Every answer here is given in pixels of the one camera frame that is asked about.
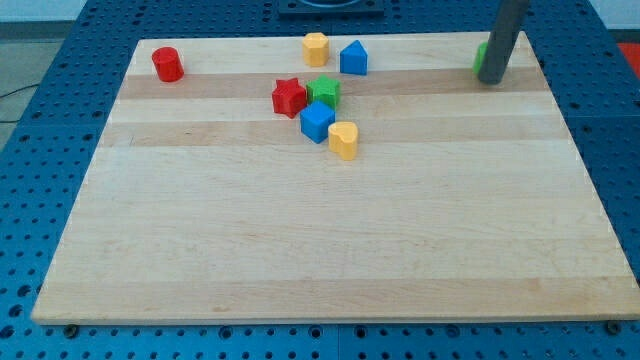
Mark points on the red star block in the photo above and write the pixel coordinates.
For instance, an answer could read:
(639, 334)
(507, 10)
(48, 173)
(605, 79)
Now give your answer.
(289, 97)

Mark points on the green star block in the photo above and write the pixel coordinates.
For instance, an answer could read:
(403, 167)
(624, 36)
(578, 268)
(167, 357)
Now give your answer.
(324, 89)

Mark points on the blue triangle block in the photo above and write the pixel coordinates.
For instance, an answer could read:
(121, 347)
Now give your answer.
(354, 59)

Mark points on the yellow heart block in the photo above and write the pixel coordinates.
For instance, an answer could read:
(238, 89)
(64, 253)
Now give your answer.
(343, 137)

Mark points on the blue cube block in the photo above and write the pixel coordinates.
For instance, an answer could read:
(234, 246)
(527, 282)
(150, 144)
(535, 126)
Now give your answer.
(315, 120)

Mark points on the light wooden board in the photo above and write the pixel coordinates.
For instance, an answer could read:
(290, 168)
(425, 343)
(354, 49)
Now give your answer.
(464, 203)

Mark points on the yellow hexagon block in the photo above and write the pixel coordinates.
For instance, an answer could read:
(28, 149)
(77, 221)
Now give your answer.
(315, 49)

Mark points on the red cylinder block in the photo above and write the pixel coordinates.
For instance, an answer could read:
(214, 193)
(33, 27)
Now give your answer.
(168, 64)

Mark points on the green block behind pusher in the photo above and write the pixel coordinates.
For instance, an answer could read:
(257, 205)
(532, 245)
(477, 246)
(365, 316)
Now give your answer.
(479, 57)

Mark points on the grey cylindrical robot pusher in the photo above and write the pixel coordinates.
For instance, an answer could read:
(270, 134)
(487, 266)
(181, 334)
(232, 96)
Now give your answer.
(503, 36)

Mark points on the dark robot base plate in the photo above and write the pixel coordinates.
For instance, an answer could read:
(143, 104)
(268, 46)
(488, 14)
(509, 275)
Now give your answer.
(296, 8)

